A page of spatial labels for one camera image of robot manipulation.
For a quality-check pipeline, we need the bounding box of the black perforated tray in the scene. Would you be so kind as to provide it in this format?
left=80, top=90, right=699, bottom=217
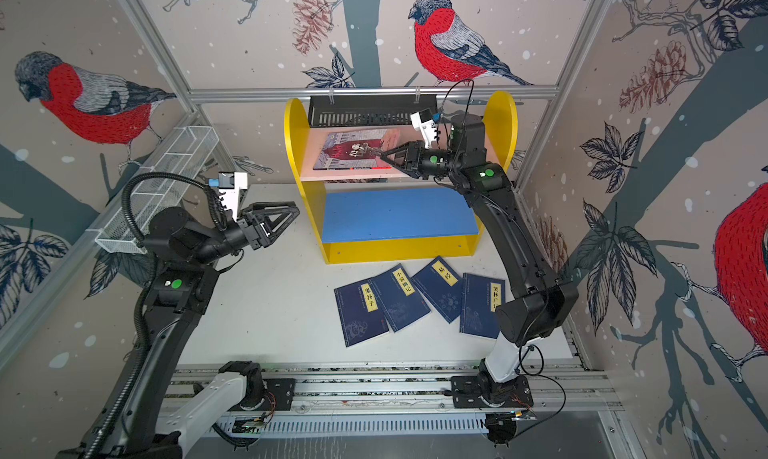
left=308, top=94, right=438, bottom=128

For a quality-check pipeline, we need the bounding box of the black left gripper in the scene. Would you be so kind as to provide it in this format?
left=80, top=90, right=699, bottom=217
left=194, top=200, right=299, bottom=268

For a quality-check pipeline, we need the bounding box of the navy book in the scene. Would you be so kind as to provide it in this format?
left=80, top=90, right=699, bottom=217
left=412, top=256, right=463, bottom=324
left=334, top=279, right=389, bottom=347
left=370, top=264, right=431, bottom=332
left=459, top=273, right=505, bottom=339

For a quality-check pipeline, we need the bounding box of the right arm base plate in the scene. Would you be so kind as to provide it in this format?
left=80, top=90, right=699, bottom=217
left=449, top=373, right=534, bottom=409

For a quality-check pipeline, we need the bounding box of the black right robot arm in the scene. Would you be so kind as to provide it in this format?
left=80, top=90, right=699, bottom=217
left=379, top=115, right=578, bottom=406

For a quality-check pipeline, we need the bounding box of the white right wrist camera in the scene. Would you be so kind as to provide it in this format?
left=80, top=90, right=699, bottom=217
left=410, top=109, right=439, bottom=148

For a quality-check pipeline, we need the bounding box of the aluminium top crossbar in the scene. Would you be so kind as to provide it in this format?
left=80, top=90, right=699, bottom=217
left=188, top=85, right=560, bottom=104

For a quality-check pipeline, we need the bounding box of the yellow shelf with coloured boards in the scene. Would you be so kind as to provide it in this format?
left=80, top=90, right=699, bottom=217
left=284, top=99, right=485, bottom=264

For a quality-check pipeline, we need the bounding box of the red illustrated book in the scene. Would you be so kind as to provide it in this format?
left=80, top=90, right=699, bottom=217
left=313, top=128, right=400, bottom=170

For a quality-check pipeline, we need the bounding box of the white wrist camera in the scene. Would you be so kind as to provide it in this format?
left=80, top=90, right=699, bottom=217
left=208, top=171, right=249, bottom=220
left=410, top=109, right=439, bottom=148

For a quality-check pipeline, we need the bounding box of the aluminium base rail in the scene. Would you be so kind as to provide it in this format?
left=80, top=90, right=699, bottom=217
left=161, top=362, right=619, bottom=439

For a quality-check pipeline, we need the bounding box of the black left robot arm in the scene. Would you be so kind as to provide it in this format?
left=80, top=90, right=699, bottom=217
left=57, top=172, right=300, bottom=458

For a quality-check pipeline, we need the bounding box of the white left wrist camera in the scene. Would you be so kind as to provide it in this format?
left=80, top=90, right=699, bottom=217
left=208, top=171, right=249, bottom=220

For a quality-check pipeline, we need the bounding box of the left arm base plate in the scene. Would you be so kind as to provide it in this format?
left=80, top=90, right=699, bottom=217
left=237, top=378, right=296, bottom=412

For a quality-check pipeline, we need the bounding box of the white wire mesh basket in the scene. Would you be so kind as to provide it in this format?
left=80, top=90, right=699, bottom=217
left=89, top=125, right=219, bottom=254

